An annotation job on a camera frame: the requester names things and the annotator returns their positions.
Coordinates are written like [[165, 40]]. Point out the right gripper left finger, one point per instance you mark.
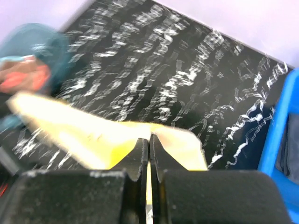
[[133, 209]]

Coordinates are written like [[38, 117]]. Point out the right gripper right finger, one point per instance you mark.
[[160, 161]]

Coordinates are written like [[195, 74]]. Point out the yellow towel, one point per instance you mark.
[[93, 195]]

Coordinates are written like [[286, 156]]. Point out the dark grey-blue towel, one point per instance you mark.
[[287, 160]]

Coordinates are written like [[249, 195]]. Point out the blue plastic bin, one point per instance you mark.
[[288, 103]]

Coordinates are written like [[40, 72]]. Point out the brown towel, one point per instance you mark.
[[23, 73]]

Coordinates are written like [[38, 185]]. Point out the clear teal plastic bin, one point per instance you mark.
[[46, 44]]

